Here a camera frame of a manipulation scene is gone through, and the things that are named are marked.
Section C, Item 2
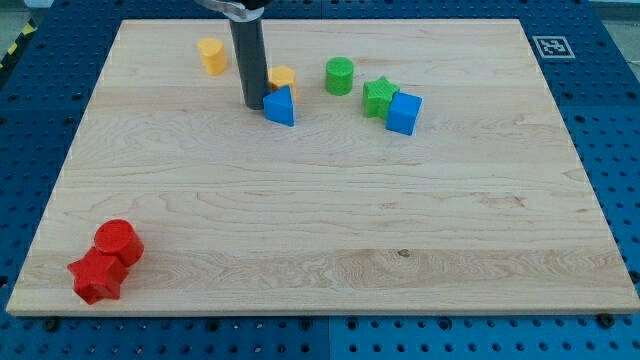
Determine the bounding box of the blue cube block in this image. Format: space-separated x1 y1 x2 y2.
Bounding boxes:
386 92 423 136

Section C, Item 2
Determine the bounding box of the red cylinder block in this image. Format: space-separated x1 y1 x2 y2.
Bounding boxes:
94 219 144 267

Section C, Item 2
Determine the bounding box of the yellow heart block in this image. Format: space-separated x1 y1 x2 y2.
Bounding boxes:
197 38 228 76

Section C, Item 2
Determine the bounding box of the red star block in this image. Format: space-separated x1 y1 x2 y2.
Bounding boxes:
67 247 129 305

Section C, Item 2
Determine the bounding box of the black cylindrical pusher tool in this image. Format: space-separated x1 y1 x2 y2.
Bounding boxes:
229 7 270 110

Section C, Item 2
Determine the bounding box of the wooden board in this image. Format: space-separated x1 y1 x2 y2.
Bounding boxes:
7 19 639 317

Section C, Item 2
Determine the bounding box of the blue triangle block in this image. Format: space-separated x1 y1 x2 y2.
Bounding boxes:
263 86 296 127

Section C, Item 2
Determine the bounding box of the yellow hexagon block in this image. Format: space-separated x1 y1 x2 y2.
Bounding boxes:
268 65 297 99

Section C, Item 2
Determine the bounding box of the silver clamp on tool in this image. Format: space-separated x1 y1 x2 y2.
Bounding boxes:
195 0 264 22

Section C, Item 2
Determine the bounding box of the green star block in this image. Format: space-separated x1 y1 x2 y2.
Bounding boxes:
362 76 400 119

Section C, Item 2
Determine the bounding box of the green cylinder block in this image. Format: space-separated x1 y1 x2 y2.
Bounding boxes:
325 57 354 96

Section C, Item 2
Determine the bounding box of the white fiducial marker tag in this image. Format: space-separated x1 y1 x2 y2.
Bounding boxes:
532 35 575 59

